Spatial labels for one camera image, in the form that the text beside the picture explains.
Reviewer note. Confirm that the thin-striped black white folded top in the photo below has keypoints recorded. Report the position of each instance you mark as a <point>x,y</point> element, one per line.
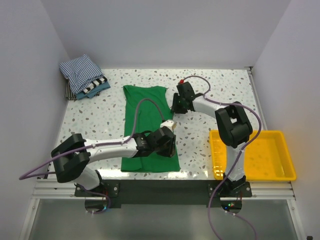
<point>69,95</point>

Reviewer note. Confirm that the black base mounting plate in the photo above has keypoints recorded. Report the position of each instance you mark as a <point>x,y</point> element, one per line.
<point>117,192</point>

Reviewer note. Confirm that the blue white striped tank top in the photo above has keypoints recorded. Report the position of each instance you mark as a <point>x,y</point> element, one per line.
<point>80,72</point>

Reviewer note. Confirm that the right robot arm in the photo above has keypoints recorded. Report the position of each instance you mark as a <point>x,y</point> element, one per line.
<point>234,129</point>

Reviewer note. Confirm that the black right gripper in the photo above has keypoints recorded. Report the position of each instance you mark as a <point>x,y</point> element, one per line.
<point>175,109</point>

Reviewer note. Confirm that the blue folded tank top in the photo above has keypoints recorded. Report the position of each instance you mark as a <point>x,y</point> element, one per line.
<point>93,92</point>

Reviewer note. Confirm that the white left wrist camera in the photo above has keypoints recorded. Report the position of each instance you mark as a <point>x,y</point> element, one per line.
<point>170,124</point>

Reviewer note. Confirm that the yellow plastic tray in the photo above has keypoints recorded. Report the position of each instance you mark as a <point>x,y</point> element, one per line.
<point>267,159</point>

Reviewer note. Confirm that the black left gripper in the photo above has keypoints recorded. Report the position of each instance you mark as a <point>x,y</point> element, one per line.
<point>170,150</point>

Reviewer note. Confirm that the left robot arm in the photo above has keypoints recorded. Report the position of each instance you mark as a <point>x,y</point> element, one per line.
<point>72,157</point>

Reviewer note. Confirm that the black white wide-striped folded top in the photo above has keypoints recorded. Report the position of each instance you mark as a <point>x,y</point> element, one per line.
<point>94,83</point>

